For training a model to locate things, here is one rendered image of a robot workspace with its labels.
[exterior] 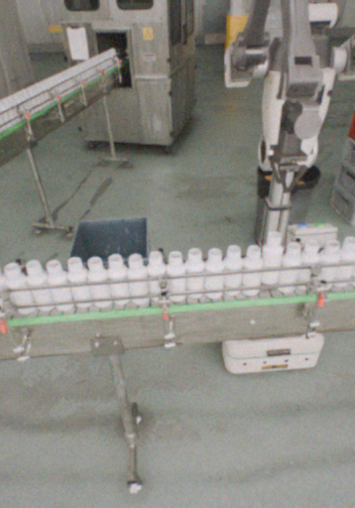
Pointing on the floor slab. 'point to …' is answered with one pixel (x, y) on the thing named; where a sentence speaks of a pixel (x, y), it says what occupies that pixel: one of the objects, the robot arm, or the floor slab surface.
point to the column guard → (233, 28)
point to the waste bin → (301, 200)
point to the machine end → (134, 107)
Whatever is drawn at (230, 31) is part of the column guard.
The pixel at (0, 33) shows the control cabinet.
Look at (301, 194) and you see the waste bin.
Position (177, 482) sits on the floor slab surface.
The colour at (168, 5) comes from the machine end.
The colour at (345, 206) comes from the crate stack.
